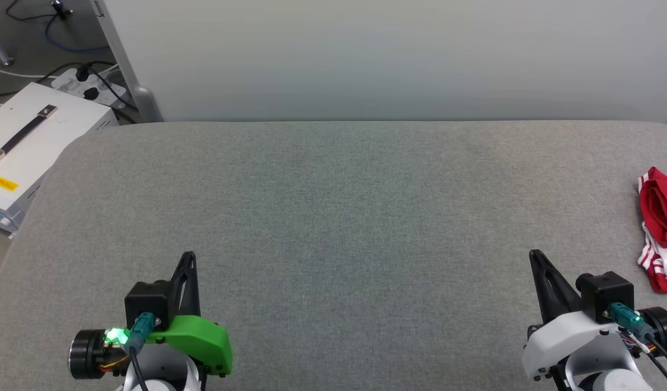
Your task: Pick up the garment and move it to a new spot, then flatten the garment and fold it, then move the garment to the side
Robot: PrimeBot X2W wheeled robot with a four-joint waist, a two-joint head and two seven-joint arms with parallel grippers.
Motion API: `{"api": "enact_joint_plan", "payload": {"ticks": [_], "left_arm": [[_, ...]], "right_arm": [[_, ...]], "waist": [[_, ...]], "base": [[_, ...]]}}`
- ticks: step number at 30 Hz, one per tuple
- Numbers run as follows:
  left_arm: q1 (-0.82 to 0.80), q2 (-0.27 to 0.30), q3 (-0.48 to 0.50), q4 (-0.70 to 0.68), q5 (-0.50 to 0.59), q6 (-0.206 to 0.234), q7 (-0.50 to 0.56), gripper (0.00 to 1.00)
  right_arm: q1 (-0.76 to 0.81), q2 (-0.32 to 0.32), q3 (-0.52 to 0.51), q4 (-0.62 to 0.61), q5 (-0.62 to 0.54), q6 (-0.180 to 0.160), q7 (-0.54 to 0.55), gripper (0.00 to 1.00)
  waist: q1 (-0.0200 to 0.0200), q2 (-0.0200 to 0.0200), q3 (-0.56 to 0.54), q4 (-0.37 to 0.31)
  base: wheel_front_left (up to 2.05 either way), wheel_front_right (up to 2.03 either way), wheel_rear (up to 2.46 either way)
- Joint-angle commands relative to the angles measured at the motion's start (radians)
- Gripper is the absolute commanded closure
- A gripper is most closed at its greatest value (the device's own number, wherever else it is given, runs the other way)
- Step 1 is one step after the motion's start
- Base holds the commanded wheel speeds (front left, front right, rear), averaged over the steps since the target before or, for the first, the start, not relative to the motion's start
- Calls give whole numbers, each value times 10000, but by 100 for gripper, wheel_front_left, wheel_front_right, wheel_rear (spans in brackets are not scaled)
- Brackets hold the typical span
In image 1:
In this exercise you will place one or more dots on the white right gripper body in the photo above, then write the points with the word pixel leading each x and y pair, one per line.
pixel 561 339

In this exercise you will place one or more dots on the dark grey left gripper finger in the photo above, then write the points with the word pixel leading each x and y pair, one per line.
pixel 186 293

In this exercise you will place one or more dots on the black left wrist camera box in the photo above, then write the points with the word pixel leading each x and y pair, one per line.
pixel 149 300

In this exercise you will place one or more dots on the grey metal frame post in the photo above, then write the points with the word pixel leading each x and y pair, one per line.
pixel 124 60

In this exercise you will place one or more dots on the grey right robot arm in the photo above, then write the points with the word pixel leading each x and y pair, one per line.
pixel 610 376

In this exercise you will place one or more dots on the red and white shirt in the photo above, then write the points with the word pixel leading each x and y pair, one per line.
pixel 662 217

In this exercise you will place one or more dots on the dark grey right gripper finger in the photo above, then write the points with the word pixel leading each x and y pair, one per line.
pixel 552 290

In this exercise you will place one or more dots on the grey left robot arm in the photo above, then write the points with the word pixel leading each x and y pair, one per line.
pixel 165 374

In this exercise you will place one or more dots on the white power strip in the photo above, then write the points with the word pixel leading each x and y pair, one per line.
pixel 78 82

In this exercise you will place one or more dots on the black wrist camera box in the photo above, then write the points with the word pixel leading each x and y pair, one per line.
pixel 606 292
pixel 149 300

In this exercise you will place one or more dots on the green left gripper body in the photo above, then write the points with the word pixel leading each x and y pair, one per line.
pixel 197 341

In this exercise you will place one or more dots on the white equipment box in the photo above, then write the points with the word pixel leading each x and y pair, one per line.
pixel 51 142

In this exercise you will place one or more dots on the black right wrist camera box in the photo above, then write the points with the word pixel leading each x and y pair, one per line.
pixel 606 292

